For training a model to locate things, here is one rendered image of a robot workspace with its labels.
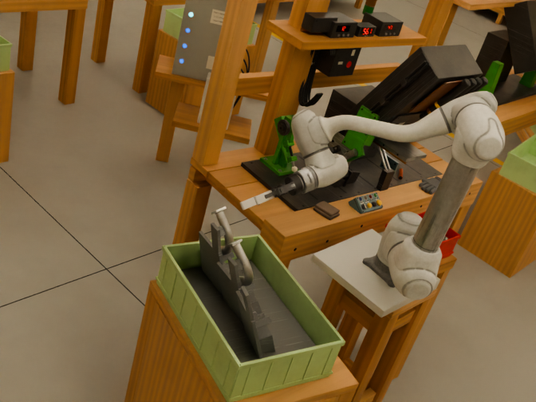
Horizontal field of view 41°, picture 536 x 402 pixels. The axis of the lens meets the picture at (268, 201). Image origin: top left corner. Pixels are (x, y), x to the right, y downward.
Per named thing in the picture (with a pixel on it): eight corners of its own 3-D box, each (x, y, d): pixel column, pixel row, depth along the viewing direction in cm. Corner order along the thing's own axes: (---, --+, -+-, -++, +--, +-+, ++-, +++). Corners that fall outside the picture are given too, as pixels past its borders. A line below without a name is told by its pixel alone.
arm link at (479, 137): (418, 275, 284) (430, 313, 265) (380, 267, 281) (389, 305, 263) (503, 107, 243) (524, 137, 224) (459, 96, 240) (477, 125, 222)
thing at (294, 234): (473, 204, 398) (483, 181, 391) (276, 265, 302) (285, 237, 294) (453, 191, 406) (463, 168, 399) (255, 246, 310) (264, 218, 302)
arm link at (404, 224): (410, 250, 299) (427, 207, 288) (418, 277, 284) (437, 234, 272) (373, 243, 297) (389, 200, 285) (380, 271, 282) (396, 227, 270)
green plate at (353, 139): (366, 156, 344) (388, 118, 337) (357, 154, 338) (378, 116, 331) (350, 144, 351) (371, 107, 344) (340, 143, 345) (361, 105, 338)
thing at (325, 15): (333, 32, 326) (338, 17, 322) (310, 33, 316) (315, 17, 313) (323, 26, 330) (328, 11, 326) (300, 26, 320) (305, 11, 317)
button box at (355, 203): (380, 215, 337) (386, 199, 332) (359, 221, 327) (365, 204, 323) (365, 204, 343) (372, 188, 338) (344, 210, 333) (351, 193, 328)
